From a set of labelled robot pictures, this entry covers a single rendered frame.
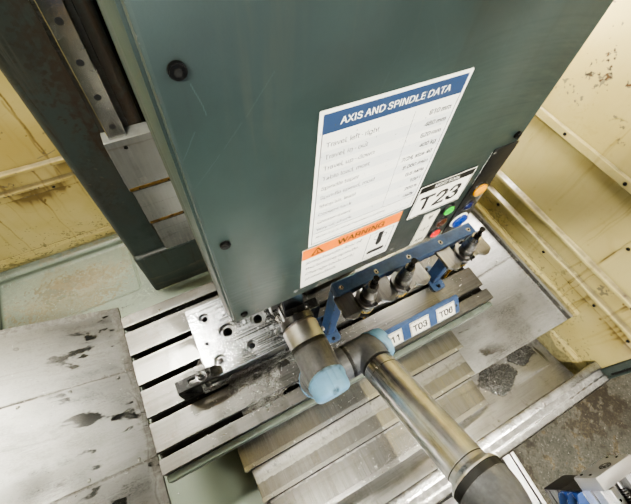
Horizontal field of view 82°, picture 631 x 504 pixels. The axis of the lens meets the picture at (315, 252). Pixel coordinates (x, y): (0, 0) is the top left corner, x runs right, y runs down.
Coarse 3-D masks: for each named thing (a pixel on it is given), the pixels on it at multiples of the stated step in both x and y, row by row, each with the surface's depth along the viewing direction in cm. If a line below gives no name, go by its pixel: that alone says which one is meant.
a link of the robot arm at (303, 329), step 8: (304, 320) 71; (312, 320) 72; (288, 328) 71; (296, 328) 70; (304, 328) 70; (312, 328) 70; (320, 328) 72; (288, 336) 71; (296, 336) 70; (304, 336) 69; (312, 336) 69; (288, 344) 71; (296, 344) 69
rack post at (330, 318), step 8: (328, 296) 101; (328, 304) 104; (328, 312) 107; (336, 312) 104; (320, 320) 122; (328, 320) 111; (336, 320) 110; (328, 328) 114; (336, 328) 121; (328, 336) 120; (336, 336) 120
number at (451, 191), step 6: (462, 180) 51; (450, 186) 51; (456, 186) 52; (462, 186) 53; (438, 192) 51; (444, 192) 52; (450, 192) 53; (456, 192) 54; (438, 198) 52; (444, 198) 53; (450, 198) 54; (432, 204) 53; (438, 204) 54
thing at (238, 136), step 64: (128, 0) 17; (192, 0) 18; (256, 0) 20; (320, 0) 22; (384, 0) 24; (448, 0) 26; (512, 0) 29; (576, 0) 33; (128, 64) 26; (192, 64) 21; (256, 64) 23; (320, 64) 25; (384, 64) 28; (448, 64) 31; (512, 64) 36; (192, 128) 24; (256, 128) 27; (448, 128) 39; (512, 128) 46; (192, 192) 29; (256, 192) 33; (256, 256) 41; (384, 256) 61
